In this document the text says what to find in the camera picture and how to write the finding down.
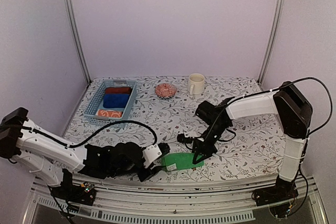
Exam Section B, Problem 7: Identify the aluminium left corner post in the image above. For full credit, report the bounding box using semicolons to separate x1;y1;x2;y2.
64;0;92;85

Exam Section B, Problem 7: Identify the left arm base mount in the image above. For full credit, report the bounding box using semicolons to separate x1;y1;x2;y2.
50;168;97;206

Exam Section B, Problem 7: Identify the aluminium front rail frame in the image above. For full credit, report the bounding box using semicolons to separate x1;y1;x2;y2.
23;174;329;224

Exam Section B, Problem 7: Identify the blue rolled towel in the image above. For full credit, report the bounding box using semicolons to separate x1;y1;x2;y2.
103;94;130;109

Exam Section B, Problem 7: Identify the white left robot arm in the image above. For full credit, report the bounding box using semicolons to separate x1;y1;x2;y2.
1;108;170;200

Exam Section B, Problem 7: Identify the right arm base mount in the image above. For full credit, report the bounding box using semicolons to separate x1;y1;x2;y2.
251;176;299;206

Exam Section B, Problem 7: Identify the green microfibre towel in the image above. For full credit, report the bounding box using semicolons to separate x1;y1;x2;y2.
161;153;204;172

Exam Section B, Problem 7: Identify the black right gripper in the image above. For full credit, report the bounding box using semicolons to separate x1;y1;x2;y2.
192;123;229;165

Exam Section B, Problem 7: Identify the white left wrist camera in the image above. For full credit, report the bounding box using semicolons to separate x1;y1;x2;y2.
142;143;170;168

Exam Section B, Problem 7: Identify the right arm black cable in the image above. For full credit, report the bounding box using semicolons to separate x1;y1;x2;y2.
207;77;334;204

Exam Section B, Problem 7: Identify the red rolled towel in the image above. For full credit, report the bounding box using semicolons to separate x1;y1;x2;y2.
105;87;132;94

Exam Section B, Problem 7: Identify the orange rabbit print towel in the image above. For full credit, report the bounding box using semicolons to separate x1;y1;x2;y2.
96;109;123;118

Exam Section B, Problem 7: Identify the red patterned small bowl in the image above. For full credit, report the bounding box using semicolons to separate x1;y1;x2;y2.
155;83;177;100

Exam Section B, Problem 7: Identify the light blue plastic basket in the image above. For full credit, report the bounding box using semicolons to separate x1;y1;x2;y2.
84;79;137;126

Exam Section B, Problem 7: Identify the aluminium right corner post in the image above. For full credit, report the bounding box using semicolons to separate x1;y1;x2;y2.
257;0;285;86

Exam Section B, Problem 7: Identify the aluminium corner post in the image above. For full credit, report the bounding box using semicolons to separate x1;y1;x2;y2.
64;0;92;85
257;0;285;86

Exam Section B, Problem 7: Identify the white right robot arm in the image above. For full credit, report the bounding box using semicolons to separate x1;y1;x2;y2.
192;81;312;201

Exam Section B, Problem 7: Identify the cream ceramic mug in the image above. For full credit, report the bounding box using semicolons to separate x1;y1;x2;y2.
188;73;205;95

